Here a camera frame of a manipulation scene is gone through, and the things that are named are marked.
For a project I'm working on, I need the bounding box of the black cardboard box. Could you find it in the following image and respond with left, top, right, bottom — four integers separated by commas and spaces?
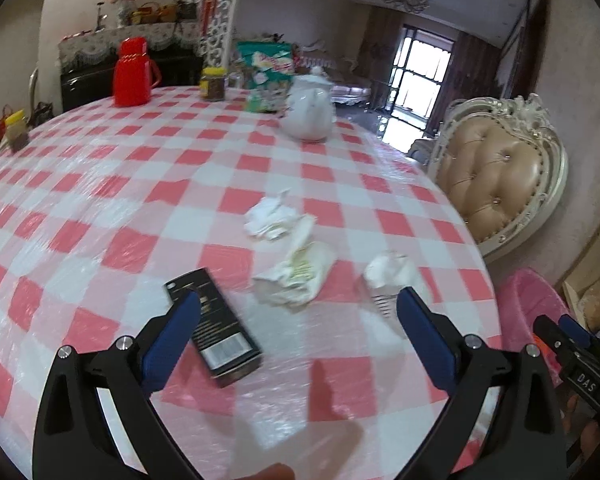
164, 269, 262, 388

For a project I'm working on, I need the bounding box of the crushed paper cup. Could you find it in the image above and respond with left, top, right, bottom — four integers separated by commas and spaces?
363, 252, 432, 320

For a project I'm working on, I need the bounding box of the pink trash bin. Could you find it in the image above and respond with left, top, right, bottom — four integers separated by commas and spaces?
496, 269, 568, 387

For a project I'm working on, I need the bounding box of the person's right hand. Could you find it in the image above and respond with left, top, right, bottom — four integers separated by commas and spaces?
562, 393, 600, 462

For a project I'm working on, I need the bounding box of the bread bag on shelf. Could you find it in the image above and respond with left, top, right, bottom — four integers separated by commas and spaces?
576, 274, 600, 331

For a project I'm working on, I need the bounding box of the beige tufted ornate chair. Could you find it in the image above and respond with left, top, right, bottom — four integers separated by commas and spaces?
426, 93, 569, 263

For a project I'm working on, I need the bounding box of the crumpled cream paper wrapper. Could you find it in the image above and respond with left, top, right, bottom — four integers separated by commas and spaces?
252, 214, 337, 309

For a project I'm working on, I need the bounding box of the red white checkered tablecloth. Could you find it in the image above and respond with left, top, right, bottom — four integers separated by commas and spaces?
0, 88, 501, 479

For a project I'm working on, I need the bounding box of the crumpled white tissue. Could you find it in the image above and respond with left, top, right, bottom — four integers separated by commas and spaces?
244, 190, 301, 240

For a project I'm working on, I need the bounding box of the yellow lid jar left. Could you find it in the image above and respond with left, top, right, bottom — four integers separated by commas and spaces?
5, 110, 29, 153

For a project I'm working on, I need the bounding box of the yellow lid jar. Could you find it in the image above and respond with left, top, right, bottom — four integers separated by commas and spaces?
199, 66, 226, 102
5, 110, 29, 153

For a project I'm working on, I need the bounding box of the red gift bag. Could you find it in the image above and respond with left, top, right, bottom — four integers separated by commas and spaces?
0, 104, 14, 147

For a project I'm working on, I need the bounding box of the white ceramic teapot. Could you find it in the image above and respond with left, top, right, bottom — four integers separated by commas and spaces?
279, 66, 336, 143

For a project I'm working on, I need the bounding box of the red thermos jug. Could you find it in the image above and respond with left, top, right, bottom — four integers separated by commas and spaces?
112, 37, 161, 107

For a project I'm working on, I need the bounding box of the yellow lid jar centre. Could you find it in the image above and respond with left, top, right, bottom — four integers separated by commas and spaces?
199, 66, 226, 102

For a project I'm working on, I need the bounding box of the black piano with lace cover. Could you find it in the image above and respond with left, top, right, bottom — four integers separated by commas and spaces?
58, 21, 204, 112

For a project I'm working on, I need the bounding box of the green snack bag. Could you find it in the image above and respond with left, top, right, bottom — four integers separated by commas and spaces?
237, 41, 294, 113

